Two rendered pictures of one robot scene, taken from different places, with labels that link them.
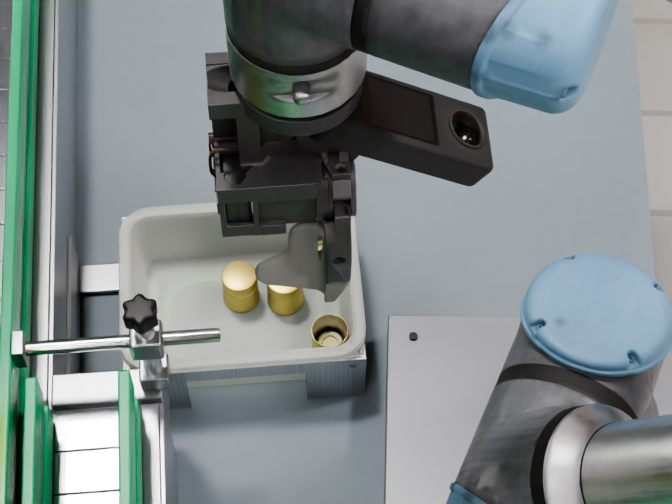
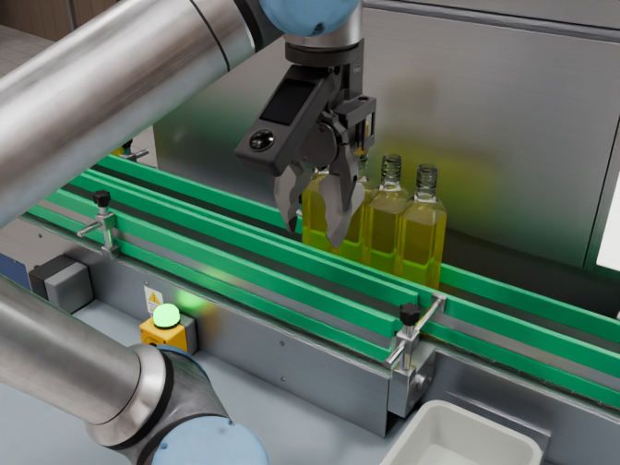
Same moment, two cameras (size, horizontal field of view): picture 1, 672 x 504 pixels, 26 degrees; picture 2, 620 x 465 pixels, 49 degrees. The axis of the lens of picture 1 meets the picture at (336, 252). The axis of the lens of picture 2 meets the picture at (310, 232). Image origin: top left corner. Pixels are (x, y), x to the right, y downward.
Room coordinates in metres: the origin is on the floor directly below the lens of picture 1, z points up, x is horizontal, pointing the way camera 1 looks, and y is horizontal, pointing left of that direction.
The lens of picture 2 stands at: (0.88, -0.50, 1.55)
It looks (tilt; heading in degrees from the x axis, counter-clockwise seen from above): 31 degrees down; 128
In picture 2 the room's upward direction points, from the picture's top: straight up
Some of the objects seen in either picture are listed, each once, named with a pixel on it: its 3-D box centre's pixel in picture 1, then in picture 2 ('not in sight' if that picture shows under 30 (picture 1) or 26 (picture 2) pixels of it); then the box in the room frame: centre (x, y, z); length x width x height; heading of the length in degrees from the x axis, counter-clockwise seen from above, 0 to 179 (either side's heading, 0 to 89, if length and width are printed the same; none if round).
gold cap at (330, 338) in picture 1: (329, 341); not in sight; (0.62, 0.01, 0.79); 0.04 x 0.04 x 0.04
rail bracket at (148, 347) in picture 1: (118, 346); (414, 335); (0.54, 0.18, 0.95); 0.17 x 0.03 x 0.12; 95
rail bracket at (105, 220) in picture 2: not in sight; (96, 231); (-0.06, 0.08, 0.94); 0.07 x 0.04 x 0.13; 95
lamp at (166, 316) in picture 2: not in sight; (166, 315); (0.11, 0.08, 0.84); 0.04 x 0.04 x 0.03
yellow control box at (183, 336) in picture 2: not in sight; (168, 339); (0.11, 0.08, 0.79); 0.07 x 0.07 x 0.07; 5
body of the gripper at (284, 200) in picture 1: (287, 133); (325, 101); (0.49, 0.03, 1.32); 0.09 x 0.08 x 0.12; 95
